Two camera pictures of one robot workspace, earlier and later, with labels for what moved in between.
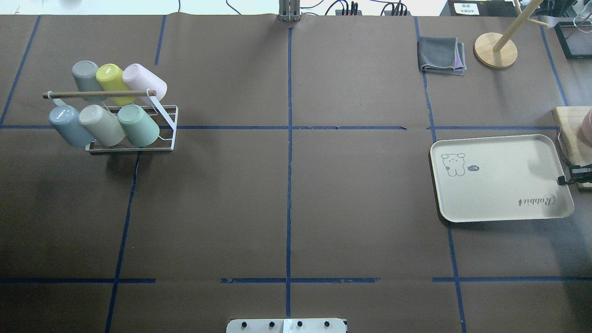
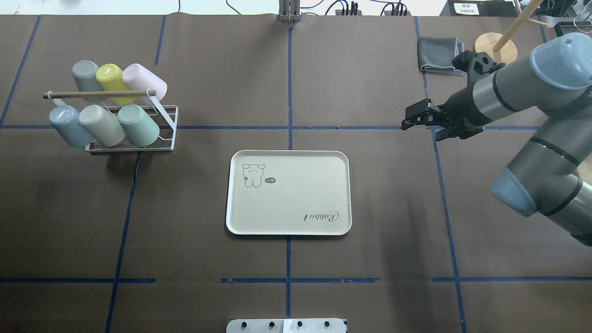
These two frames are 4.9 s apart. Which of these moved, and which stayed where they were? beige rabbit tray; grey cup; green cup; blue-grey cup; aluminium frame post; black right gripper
Moved: black right gripper; beige rabbit tray
Stayed: blue-grey cup; grey cup; green cup; aluminium frame post
